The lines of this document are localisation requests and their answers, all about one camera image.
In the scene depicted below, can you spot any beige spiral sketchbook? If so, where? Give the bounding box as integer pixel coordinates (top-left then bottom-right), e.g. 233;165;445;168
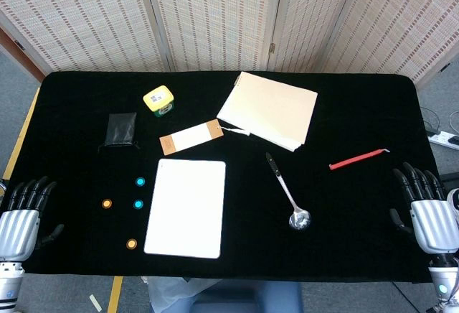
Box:
216;71;319;153

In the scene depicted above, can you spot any woven folding screen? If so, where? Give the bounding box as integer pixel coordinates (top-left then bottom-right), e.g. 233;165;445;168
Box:
0;0;459;90

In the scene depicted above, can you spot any white rectangular magnetic board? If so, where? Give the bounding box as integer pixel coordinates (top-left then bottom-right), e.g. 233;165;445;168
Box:
143;158;227;260

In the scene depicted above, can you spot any black handled metal spoon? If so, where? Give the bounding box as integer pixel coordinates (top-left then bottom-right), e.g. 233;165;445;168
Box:
265;151;312;231

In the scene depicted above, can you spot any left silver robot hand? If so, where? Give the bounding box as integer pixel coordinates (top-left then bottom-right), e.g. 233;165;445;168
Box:
0;175;65;261

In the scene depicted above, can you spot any yellow lidded green container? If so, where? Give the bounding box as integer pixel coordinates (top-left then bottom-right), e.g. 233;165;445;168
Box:
142;85;176;118

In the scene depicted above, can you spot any white power strip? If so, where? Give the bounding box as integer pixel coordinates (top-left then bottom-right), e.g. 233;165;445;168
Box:
427;130;459;151

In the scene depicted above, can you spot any black looped cable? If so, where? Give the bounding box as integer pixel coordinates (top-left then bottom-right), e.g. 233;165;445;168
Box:
419;106;443;135

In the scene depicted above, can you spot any blue chair seat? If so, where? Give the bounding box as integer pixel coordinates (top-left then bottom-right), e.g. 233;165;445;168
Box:
190;279;304;313

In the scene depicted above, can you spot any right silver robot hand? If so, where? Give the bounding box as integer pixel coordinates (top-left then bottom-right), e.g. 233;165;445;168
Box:
389;162;459;255

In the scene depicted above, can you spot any brown white paper bookmark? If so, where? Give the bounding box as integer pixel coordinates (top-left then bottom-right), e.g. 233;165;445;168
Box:
158;118;252;157

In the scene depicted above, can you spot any black drawstring pouch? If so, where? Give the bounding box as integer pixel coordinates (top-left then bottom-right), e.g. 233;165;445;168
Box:
97;111;141;153

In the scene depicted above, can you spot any clear plastic bag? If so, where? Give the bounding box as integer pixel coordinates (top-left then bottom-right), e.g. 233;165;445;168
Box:
146;276;222;313

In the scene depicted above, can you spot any black tablecloth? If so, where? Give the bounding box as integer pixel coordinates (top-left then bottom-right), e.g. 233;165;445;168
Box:
0;70;444;284

